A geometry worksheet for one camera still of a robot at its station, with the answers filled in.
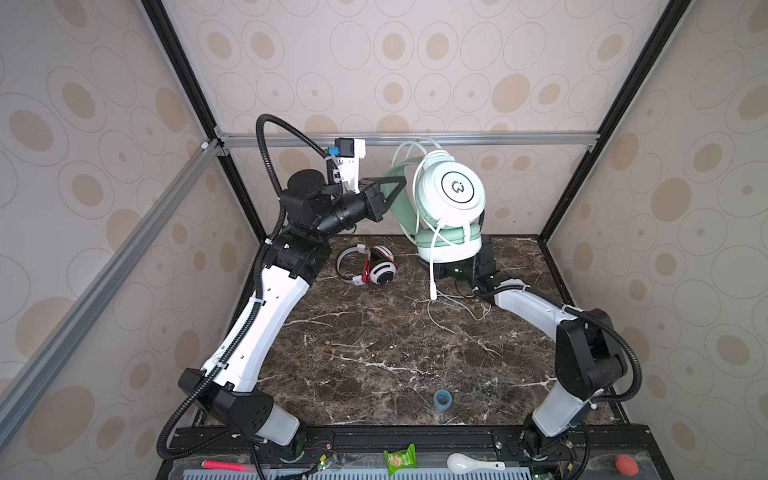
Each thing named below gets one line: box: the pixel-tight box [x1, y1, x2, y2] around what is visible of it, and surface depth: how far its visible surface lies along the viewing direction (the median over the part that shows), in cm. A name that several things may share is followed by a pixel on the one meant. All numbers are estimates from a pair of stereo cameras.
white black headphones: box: [336, 243, 397, 286], surface depth 105 cm
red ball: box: [615, 454, 639, 477], surface depth 71 cm
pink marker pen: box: [201, 460, 254, 472], surface depth 71 cm
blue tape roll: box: [434, 389, 453, 410], surface depth 82 cm
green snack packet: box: [383, 443, 417, 477], surface depth 71 cm
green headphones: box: [381, 150, 487, 263], surface depth 42 cm
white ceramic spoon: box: [446, 453, 505, 474], surface depth 72 cm
